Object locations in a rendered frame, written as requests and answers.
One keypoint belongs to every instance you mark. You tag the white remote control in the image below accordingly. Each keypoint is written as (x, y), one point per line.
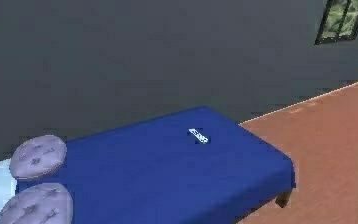
(198, 135)

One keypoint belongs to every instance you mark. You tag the blue covered bed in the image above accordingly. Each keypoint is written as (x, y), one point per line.
(160, 173)

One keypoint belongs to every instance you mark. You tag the round lilac tufted pillow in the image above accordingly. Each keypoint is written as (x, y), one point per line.
(37, 206)
(38, 156)

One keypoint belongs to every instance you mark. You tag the black framed window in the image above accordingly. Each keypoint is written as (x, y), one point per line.
(342, 19)

